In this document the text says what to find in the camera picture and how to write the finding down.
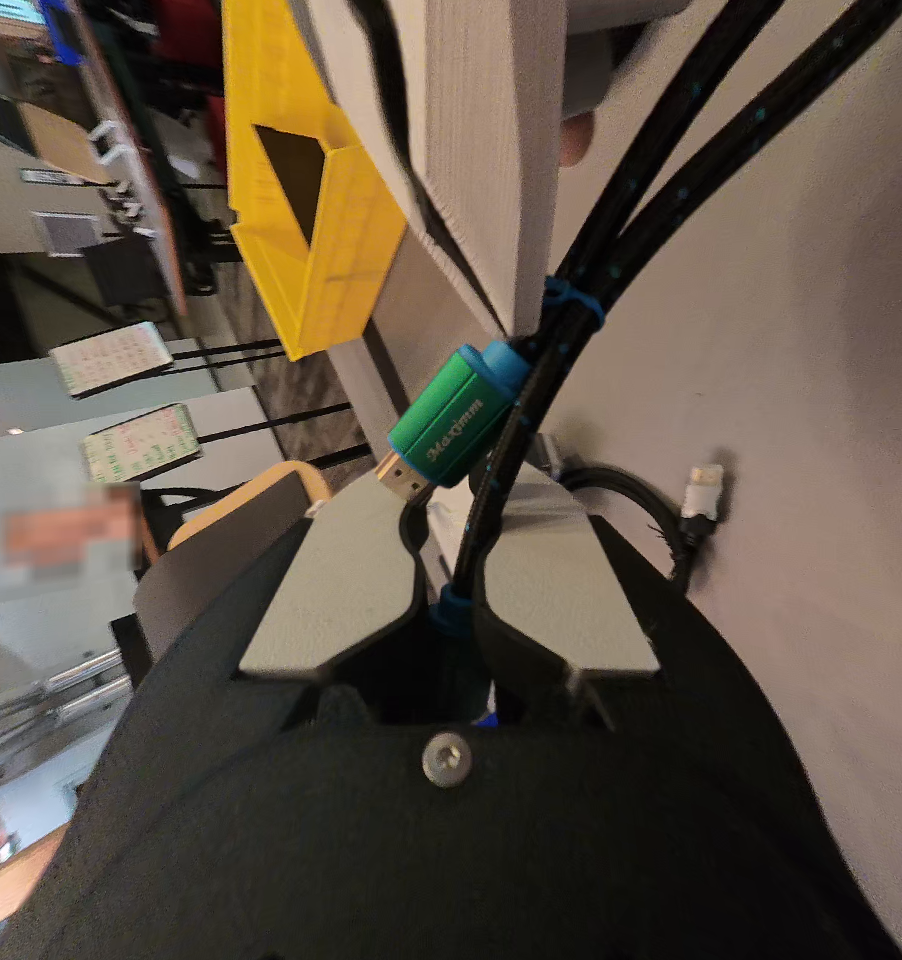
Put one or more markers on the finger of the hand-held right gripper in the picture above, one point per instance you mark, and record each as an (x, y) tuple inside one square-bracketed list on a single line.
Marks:
[(323, 45), (488, 150)]

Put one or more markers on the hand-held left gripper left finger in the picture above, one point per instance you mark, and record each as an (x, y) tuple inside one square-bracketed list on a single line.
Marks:
[(338, 592)]

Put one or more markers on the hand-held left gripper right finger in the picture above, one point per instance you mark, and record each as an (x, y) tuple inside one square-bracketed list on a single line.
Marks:
[(563, 600)]

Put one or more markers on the blue twist tie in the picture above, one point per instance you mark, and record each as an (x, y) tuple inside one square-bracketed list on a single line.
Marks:
[(582, 304)]

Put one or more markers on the person's right hand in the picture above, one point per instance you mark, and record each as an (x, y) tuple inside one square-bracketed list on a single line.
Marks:
[(577, 139)]

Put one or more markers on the wooden-edged black board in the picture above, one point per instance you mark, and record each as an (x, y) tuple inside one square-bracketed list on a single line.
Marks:
[(218, 570)]

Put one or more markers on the red storage bin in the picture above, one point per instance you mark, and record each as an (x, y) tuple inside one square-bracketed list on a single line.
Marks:
[(188, 26), (218, 135)]

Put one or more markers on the yellow plastic bin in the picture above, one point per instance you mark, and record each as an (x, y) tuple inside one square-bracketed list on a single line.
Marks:
[(331, 225)]

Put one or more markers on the long grey desk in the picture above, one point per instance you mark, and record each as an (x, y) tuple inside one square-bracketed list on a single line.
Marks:
[(151, 187)]

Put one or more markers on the whiteboard with green writing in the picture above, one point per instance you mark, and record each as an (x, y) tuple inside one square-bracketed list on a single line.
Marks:
[(140, 444)]

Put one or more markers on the small blue bin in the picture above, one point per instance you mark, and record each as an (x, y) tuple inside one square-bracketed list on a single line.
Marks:
[(61, 30)]

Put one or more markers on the tan black open case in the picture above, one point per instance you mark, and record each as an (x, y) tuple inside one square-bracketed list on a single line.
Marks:
[(61, 142)]

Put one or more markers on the black office chair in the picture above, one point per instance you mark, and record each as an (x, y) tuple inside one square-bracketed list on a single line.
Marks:
[(125, 266)]

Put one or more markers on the grey framed picture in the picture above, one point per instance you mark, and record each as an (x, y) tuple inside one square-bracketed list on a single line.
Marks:
[(68, 234)]

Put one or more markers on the whiteboard on black stand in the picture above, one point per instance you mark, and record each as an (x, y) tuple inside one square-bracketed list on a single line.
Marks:
[(110, 360)]

